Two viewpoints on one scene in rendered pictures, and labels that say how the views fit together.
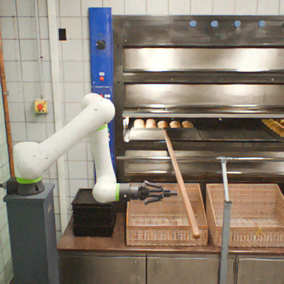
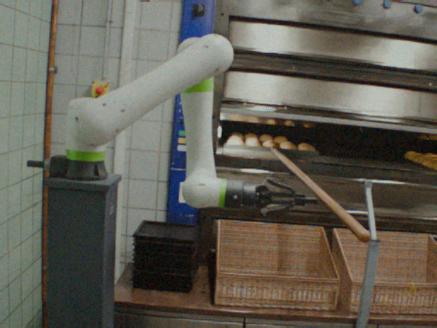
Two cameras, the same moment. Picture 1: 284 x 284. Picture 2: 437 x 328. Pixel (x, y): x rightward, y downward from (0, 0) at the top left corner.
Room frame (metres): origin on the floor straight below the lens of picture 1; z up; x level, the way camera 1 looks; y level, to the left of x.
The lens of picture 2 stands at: (0.16, 0.18, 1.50)
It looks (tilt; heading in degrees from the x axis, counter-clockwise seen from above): 8 degrees down; 355
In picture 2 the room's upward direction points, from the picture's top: 5 degrees clockwise
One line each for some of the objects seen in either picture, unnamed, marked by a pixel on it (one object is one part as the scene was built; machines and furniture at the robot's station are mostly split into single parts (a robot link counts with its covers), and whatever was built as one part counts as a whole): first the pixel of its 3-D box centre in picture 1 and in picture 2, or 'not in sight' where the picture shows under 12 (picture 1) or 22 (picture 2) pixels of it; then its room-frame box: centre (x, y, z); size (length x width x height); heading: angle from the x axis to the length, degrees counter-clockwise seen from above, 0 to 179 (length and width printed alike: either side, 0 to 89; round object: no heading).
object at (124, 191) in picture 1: (125, 192); (234, 193); (1.81, 0.08, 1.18); 0.12 x 0.06 x 0.09; 178
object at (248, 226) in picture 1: (248, 213); (393, 269); (2.51, -0.77, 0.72); 0.56 x 0.49 x 0.28; 89
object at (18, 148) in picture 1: (28, 161); (87, 128); (1.77, 0.56, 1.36); 0.16 x 0.13 x 0.19; 22
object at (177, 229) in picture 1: (165, 212); (273, 262); (2.52, -0.17, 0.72); 0.56 x 0.49 x 0.28; 90
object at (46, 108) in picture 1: (42, 105); (101, 90); (2.78, 0.74, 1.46); 0.10 x 0.07 x 0.10; 88
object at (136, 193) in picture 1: (139, 192); (257, 196); (1.80, 0.01, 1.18); 0.09 x 0.07 x 0.08; 88
